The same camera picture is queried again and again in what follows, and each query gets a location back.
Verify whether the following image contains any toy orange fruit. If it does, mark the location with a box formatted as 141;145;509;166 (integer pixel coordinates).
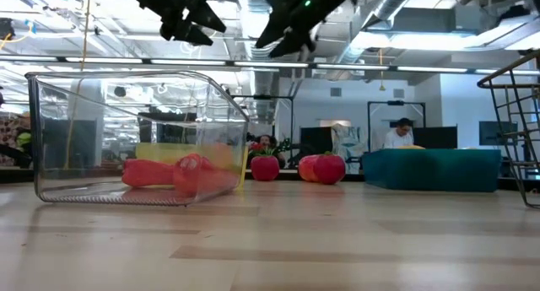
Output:
205;141;235;170

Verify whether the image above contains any orange-red toy carrot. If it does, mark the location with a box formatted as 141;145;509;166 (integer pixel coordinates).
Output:
172;153;240;198
121;158;176;189

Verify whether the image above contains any linear ceiling light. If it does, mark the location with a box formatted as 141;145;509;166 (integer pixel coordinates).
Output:
0;54;540;76

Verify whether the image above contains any black monitor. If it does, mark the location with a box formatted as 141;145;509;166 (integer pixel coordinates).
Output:
412;126;459;151
299;126;334;159

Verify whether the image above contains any person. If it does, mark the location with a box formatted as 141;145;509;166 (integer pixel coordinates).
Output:
382;116;417;150
248;133;288;159

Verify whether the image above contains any pale crumpled cover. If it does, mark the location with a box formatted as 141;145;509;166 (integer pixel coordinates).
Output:
331;122;368;174

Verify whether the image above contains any clear plastic bin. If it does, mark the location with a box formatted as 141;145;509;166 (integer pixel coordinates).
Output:
24;69;251;207

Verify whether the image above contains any black ceiling fixture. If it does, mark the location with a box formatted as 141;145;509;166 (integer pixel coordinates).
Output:
0;19;16;41

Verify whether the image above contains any blue plastic bin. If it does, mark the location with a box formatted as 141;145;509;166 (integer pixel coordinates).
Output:
361;148;503;194

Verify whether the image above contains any blue screen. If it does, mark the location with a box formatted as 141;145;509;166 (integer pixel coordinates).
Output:
478;121;519;147

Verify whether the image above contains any silver ventilation duct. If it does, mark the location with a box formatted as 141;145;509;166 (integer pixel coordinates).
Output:
234;0;283;62
327;0;423;81

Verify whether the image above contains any black workstation frame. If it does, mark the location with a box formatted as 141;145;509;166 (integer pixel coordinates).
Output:
366;100;427;153
230;94;295;157

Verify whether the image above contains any yellow hanging cable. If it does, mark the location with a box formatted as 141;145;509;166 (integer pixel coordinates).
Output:
62;0;93;170

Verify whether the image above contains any metal wire basket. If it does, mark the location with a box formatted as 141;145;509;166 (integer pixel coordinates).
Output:
476;49;540;210

